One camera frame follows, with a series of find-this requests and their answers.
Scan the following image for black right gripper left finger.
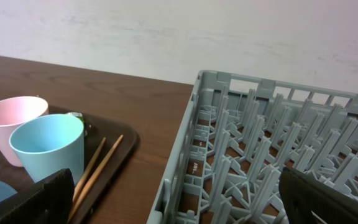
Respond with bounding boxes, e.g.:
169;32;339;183
0;169;75;224

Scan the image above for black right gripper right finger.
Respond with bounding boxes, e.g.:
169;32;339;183
279;167;358;224

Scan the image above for light blue plastic cup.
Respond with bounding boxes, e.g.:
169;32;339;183
9;114;85;184

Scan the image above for pink plastic cup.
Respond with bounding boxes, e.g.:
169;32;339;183
0;96;48;167

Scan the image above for grey dishwasher rack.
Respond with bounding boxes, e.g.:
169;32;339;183
148;70;358;223

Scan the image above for wooden chopstick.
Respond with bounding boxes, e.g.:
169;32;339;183
73;138;106;203
67;134;124;223

